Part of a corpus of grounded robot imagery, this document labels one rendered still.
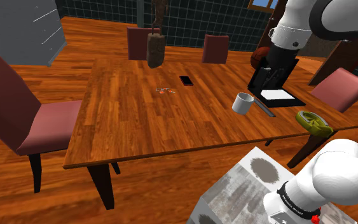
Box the window with wooden frame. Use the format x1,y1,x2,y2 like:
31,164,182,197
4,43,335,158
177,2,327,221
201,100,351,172
247,0,279,13

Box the grey patterned robot stand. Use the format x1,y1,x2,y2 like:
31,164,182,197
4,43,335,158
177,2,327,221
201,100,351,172
186,146,358,224

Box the orange basketball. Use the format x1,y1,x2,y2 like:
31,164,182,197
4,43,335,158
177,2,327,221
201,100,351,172
250,46,271,70

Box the large dark red chair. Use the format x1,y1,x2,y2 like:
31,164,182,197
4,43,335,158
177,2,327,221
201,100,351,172
0,43,84,194

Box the keys with orange tags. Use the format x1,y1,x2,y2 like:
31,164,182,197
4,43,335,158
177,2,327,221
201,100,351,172
155,87,177,95

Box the wooden dining table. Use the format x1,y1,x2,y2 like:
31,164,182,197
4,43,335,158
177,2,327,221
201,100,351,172
62,57,358,211

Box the white mug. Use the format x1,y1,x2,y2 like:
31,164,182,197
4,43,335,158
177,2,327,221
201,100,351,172
231,92,256,116

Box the grey cabinet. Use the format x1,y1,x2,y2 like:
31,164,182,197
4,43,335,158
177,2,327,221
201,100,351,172
0,0,68,67

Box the black phone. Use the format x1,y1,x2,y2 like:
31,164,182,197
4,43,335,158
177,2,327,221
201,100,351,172
179,75,195,87

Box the yellow green round holder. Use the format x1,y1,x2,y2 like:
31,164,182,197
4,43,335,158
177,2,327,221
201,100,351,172
295,110,334,139

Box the grey pen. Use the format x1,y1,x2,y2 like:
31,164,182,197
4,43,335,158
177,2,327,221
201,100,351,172
252,97,277,118

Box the dark brown wooden furniture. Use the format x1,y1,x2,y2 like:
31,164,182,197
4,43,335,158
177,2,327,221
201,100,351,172
308,38,358,87

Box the pink red chair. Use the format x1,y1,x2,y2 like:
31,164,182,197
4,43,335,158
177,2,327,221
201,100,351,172
286,67,358,170

